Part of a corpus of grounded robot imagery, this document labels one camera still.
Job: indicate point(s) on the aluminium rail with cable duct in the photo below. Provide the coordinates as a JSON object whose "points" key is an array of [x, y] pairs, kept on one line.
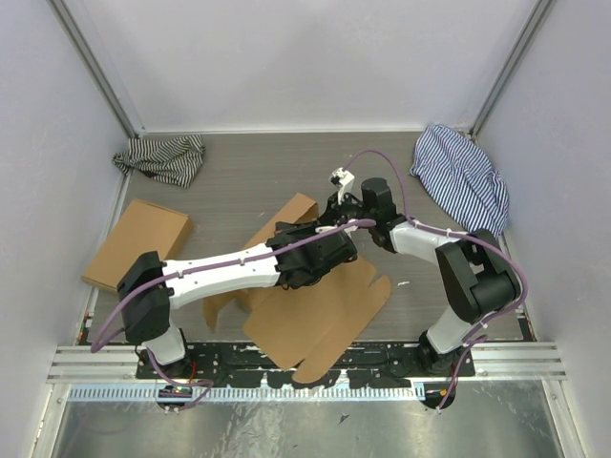
{"points": [[121, 373]]}

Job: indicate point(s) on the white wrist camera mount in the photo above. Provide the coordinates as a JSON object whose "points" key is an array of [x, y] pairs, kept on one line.
{"points": [[347, 227], [343, 181]]}

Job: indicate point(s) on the brown cardboard box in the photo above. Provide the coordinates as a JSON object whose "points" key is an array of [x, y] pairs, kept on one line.
{"points": [[143, 227], [310, 328]]}

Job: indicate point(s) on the left aluminium frame post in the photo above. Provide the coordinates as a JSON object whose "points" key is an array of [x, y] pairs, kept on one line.
{"points": [[86, 53]]}

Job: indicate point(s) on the right aluminium frame post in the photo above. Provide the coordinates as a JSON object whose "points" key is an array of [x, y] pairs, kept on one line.
{"points": [[525, 39]]}

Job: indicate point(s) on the aluminium frame post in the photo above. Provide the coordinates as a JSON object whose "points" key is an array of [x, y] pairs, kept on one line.
{"points": [[86, 53], [525, 39]]}

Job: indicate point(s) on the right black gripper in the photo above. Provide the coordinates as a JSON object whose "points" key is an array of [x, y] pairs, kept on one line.
{"points": [[333, 211]]}

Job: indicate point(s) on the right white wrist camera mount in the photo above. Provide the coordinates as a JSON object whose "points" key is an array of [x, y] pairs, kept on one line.
{"points": [[343, 181]]}

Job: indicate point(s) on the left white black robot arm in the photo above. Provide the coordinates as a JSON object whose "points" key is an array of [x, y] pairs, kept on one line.
{"points": [[153, 289]]}

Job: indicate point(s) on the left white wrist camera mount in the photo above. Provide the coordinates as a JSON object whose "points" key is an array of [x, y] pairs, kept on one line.
{"points": [[347, 227]]}

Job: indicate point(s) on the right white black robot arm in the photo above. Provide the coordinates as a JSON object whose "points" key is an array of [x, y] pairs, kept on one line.
{"points": [[478, 280]]}

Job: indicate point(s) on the black white striped cloth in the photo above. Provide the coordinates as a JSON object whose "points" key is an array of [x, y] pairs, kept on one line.
{"points": [[174, 161]]}

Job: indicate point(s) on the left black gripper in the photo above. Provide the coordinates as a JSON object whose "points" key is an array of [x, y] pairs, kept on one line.
{"points": [[296, 229]]}

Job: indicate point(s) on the folded brown cardboard box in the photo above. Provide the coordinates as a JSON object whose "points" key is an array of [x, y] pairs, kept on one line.
{"points": [[143, 227]]}

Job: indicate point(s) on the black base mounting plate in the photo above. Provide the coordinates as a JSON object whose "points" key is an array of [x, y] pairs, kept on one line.
{"points": [[244, 365]]}

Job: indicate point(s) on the blue white striped cloth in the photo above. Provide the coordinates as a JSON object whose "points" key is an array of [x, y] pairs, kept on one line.
{"points": [[460, 178]]}

